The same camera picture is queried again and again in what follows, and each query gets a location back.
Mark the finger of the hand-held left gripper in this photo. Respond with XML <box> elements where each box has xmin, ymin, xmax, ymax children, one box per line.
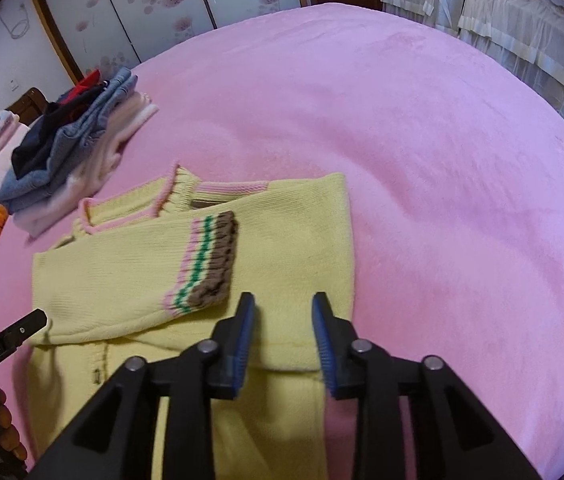
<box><xmin>4</xmin><ymin>308</ymin><xmax>48</xmax><ymax>348</ymax></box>

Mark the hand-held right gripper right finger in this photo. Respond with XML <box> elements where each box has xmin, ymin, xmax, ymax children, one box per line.
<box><xmin>311</xmin><ymin>291</ymin><xmax>545</xmax><ymax>480</ymax></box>

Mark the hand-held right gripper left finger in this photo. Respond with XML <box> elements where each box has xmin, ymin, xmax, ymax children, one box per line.
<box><xmin>27</xmin><ymin>291</ymin><xmax>256</xmax><ymax>480</ymax></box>

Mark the yellow knit cardigan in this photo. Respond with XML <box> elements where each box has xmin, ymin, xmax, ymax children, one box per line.
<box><xmin>24</xmin><ymin>162</ymin><xmax>355</xmax><ymax>480</ymax></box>

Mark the person's left hand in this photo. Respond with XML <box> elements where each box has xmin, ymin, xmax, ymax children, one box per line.
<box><xmin>0</xmin><ymin>379</ymin><xmax>29</xmax><ymax>464</ymax></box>

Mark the folded dark navy garment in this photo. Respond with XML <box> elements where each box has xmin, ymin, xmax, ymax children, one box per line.
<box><xmin>10</xmin><ymin>85</ymin><xmax>108</xmax><ymax>179</ymax></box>

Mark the pink fleece bed blanket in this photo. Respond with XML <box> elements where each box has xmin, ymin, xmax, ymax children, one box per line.
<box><xmin>0</xmin><ymin>2</ymin><xmax>564</xmax><ymax>480</ymax></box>

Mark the dark wooden headboard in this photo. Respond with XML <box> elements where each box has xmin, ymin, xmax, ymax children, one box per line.
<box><xmin>6</xmin><ymin>87</ymin><xmax>45</xmax><ymax>125</ymax></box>

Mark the floral sliding door wardrobe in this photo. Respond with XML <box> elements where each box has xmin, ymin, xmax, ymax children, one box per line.
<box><xmin>27</xmin><ymin>0</ymin><xmax>320</xmax><ymax>78</ymax></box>

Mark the lace-covered furniture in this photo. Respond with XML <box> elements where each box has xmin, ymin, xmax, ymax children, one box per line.
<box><xmin>379</xmin><ymin>0</ymin><xmax>564</xmax><ymax>146</ymax></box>

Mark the white wall cable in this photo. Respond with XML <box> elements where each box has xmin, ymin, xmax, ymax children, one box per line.
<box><xmin>0</xmin><ymin>2</ymin><xmax>30</xmax><ymax>40</ymax></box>

